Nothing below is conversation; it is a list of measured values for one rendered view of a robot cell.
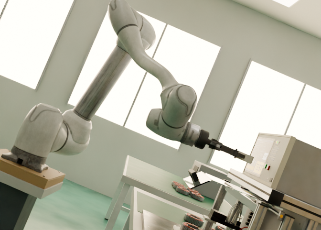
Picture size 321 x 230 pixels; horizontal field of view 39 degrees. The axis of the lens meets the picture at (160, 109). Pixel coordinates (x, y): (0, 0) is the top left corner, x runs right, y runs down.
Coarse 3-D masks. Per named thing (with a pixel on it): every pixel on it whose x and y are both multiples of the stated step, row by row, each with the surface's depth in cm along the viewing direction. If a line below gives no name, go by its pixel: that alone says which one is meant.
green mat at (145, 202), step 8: (144, 200) 255; (152, 200) 267; (144, 208) 230; (152, 208) 240; (160, 208) 250; (168, 208) 261; (176, 208) 274; (160, 216) 228; (168, 216) 237; (176, 216) 247; (216, 224) 278
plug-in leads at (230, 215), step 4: (232, 208) 198; (240, 208) 197; (228, 212) 200; (232, 212) 196; (236, 212) 199; (240, 212) 199; (228, 216) 197; (232, 216) 196; (236, 216) 196; (240, 216) 199; (228, 220) 195; (232, 220) 199; (236, 220) 200; (236, 224) 198
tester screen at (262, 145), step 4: (260, 140) 200; (264, 140) 195; (268, 140) 189; (256, 144) 204; (260, 144) 198; (264, 144) 192; (268, 144) 186; (256, 148) 202; (260, 148) 195; (264, 148) 190; (268, 148) 184; (252, 152) 205; (256, 152) 199; (260, 152) 193; (264, 152) 188; (268, 152) 182; (256, 156) 197; (256, 160) 194; (260, 160) 188; (264, 160) 183; (252, 164) 197; (252, 172) 192
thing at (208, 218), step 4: (212, 208) 199; (212, 212) 196; (216, 212) 194; (220, 212) 198; (204, 216) 196; (208, 216) 199; (212, 216) 194; (216, 216) 194; (220, 216) 194; (224, 216) 194; (208, 220) 194; (212, 220) 194; (216, 220) 194; (220, 220) 194; (224, 220) 194; (224, 224) 194; (228, 224) 194; (232, 224) 194; (228, 228) 197; (232, 228) 194; (236, 228) 194; (240, 228) 194
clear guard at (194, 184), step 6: (198, 174) 174; (204, 174) 169; (186, 180) 171; (192, 180) 166; (204, 180) 157; (210, 180) 154; (216, 180) 159; (222, 180) 175; (192, 186) 155; (228, 186) 155; (234, 186) 167; (240, 192) 155; (246, 192) 164; (258, 198) 156; (270, 204) 155
